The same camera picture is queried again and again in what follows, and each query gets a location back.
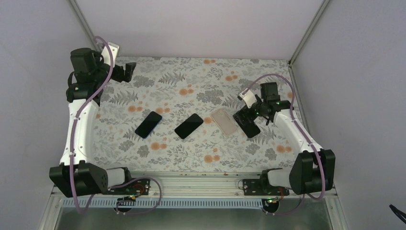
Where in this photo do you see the beige phone case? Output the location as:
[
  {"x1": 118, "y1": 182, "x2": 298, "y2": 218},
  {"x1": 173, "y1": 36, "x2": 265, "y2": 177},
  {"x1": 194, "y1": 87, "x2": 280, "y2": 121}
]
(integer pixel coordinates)
[{"x1": 211, "y1": 109, "x2": 237, "y2": 136}]

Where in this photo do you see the black phone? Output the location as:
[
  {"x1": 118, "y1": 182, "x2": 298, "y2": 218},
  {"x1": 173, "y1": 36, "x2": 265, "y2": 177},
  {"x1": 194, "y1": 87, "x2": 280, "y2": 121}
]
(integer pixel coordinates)
[{"x1": 174, "y1": 114, "x2": 203, "y2": 139}]

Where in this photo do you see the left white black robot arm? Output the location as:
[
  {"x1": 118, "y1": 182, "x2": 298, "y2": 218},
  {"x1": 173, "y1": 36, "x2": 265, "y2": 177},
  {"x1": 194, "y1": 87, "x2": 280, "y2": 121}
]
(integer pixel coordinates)
[{"x1": 49, "y1": 44, "x2": 136, "y2": 197}]

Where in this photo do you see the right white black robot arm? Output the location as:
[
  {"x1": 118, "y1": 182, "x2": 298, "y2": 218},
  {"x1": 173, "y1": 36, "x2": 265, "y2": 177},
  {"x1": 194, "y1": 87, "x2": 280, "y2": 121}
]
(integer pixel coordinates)
[{"x1": 233, "y1": 82, "x2": 336, "y2": 195}]

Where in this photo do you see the floral patterned table mat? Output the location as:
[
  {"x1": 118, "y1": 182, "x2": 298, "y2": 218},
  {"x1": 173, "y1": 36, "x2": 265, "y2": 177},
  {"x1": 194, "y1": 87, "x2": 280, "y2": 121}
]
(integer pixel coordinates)
[{"x1": 93, "y1": 57, "x2": 296, "y2": 173}]

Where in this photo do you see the black object at edge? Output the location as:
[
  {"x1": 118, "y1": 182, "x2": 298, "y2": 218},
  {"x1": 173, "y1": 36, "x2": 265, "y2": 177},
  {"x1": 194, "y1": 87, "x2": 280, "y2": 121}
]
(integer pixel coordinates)
[{"x1": 389, "y1": 204, "x2": 406, "y2": 224}]

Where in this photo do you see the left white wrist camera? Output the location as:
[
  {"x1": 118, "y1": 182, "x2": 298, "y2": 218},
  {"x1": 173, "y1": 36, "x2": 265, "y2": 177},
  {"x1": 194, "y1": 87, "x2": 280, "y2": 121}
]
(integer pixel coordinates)
[{"x1": 101, "y1": 42, "x2": 120, "y2": 67}]

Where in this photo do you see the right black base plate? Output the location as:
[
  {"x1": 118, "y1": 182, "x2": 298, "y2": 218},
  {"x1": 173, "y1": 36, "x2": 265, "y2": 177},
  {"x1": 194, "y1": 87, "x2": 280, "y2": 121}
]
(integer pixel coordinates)
[{"x1": 241, "y1": 179, "x2": 290, "y2": 196}]

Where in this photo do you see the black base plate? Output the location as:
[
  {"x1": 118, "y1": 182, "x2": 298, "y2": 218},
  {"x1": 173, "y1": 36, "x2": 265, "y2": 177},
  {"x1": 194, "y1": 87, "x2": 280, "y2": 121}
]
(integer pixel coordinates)
[
  {"x1": 106, "y1": 179, "x2": 150, "y2": 196},
  {"x1": 241, "y1": 179, "x2": 290, "y2": 196}
]

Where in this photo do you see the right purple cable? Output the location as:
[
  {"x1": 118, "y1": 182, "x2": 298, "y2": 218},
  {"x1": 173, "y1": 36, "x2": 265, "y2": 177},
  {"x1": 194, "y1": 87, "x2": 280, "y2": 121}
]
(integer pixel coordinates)
[{"x1": 241, "y1": 73, "x2": 327, "y2": 217}]

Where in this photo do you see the purple cable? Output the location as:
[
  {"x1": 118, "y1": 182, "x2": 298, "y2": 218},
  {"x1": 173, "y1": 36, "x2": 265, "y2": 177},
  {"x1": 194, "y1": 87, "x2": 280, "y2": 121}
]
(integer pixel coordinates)
[
  {"x1": 69, "y1": 35, "x2": 163, "y2": 217},
  {"x1": 241, "y1": 73, "x2": 327, "y2": 217}
]

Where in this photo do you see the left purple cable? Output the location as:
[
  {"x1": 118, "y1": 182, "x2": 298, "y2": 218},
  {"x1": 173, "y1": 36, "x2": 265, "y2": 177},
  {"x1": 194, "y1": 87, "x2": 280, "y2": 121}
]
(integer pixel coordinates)
[{"x1": 69, "y1": 35, "x2": 163, "y2": 217}]

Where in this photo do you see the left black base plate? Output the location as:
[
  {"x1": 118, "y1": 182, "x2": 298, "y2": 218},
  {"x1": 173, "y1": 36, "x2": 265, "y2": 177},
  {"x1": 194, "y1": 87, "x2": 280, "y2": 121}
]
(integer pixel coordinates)
[{"x1": 106, "y1": 179, "x2": 150, "y2": 196}]

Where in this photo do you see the aluminium rail frame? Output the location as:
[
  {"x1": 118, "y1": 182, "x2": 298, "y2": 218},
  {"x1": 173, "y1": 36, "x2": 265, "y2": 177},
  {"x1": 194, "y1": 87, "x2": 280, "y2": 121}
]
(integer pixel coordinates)
[{"x1": 39, "y1": 172, "x2": 348, "y2": 230}]

